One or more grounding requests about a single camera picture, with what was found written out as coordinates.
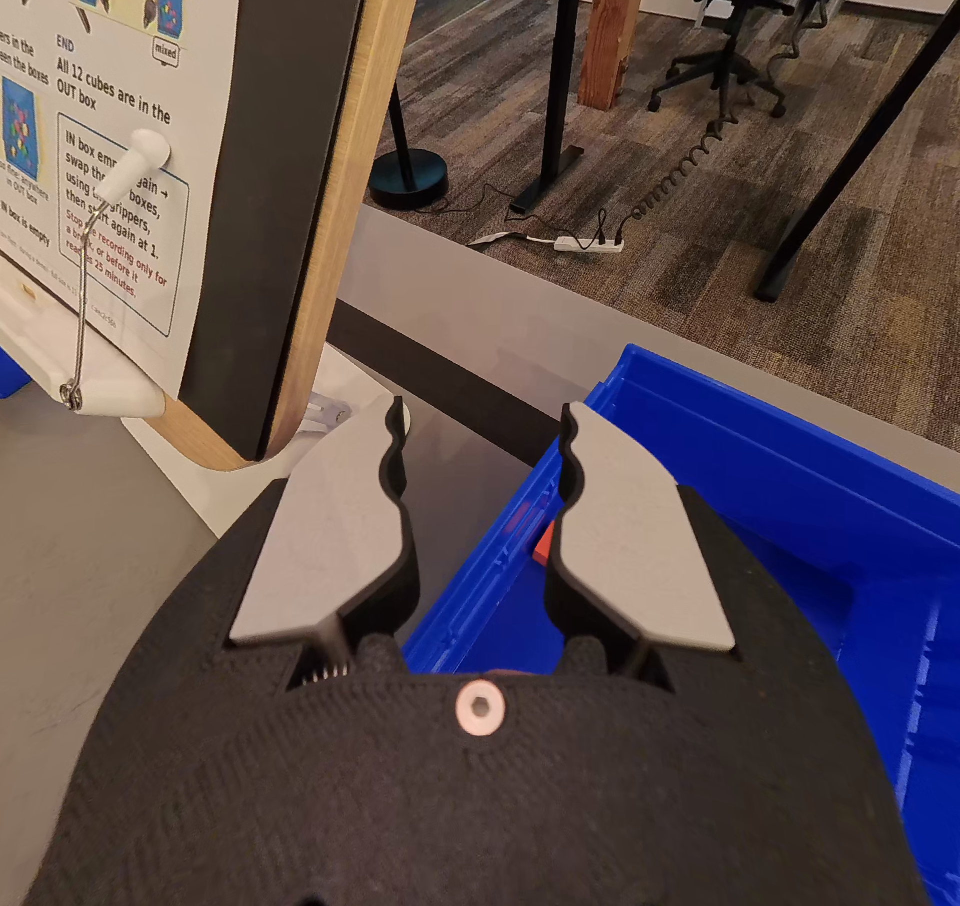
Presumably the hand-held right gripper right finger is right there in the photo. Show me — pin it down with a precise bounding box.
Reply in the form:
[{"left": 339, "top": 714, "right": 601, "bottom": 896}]
[{"left": 545, "top": 401, "right": 738, "bottom": 674}]

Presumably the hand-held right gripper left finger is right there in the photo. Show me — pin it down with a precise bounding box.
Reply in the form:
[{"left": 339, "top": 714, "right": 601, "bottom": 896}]
[{"left": 228, "top": 396, "right": 420, "bottom": 670}]

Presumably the printed instruction sheet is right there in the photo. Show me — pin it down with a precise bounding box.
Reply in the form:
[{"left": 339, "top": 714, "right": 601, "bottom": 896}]
[{"left": 0, "top": 0, "right": 249, "bottom": 400}]

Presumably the wooden board stand white base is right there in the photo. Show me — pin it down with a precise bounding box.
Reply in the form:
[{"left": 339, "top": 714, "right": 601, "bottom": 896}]
[{"left": 0, "top": 0, "right": 434, "bottom": 539}]

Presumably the black pole stand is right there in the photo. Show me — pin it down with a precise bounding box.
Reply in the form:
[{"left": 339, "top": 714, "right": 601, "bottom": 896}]
[{"left": 367, "top": 84, "right": 449, "bottom": 211}]

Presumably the white page holder peg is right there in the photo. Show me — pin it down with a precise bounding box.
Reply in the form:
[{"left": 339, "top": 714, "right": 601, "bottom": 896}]
[{"left": 96, "top": 128, "right": 172, "bottom": 205}]

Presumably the black angled desk leg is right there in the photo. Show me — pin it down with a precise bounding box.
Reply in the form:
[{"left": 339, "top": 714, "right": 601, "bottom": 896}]
[{"left": 753, "top": 0, "right": 960, "bottom": 303}]

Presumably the thin black cable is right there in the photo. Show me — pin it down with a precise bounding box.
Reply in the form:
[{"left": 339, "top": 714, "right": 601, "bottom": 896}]
[{"left": 431, "top": 184, "right": 610, "bottom": 247}]

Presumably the black coiled cable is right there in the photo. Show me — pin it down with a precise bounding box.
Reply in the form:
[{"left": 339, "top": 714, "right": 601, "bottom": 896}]
[{"left": 615, "top": 117, "right": 732, "bottom": 243}]

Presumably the wooden post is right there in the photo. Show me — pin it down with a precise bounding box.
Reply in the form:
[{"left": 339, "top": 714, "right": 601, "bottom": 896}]
[{"left": 577, "top": 0, "right": 655, "bottom": 113}]

